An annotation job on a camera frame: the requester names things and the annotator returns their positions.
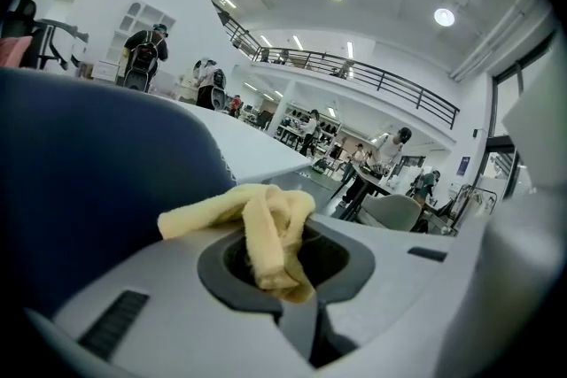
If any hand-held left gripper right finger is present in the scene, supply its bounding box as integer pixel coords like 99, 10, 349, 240
311, 214, 485, 369

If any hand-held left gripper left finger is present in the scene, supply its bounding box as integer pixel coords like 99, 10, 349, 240
27, 228, 314, 378

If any yellow cloth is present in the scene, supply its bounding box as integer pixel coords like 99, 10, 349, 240
158, 183, 318, 305

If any dark blue chair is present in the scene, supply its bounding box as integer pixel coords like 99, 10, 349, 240
0, 66, 238, 318

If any cluttered work table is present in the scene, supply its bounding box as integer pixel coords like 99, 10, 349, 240
356, 163, 402, 197

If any white table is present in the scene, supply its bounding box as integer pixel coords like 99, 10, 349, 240
175, 99, 314, 187

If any black balcony railing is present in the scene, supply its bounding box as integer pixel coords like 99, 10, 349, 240
211, 4, 462, 131

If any display shelf with bags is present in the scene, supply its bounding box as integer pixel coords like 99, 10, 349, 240
276, 103, 343, 151

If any white bookshelf cabinet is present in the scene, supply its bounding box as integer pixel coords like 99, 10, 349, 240
91, 2, 177, 84

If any pink armchair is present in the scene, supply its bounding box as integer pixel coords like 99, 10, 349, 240
0, 35, 35, 69

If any grey chair black frame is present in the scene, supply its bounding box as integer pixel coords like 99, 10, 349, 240
361, 193, 425, 233

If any black tilted desk frame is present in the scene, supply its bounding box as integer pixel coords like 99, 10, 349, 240
34, 17, 90, 72

